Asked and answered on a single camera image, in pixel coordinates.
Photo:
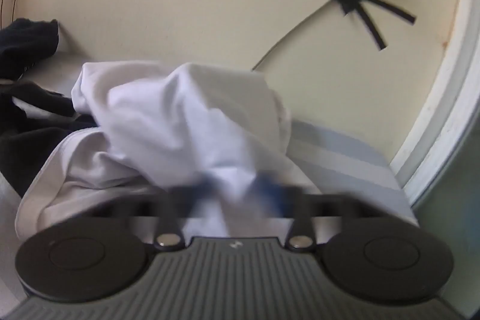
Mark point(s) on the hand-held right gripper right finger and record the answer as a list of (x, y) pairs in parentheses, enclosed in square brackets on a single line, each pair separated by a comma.
[(275, 194)]

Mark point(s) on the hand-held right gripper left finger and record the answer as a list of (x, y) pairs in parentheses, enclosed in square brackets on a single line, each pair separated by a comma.
[(176, 207)]

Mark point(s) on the white t-shirt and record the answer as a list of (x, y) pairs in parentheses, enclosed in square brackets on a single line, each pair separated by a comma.
[(180, 117)]

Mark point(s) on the black garment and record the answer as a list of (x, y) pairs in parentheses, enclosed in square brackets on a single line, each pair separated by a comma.
[(30, 147)]

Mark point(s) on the frosted glass door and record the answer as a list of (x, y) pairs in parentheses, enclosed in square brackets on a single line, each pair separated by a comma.
[(457, 215)]

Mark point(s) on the black knit sweater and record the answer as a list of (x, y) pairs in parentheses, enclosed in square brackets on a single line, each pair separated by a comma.
[(26, 42)]

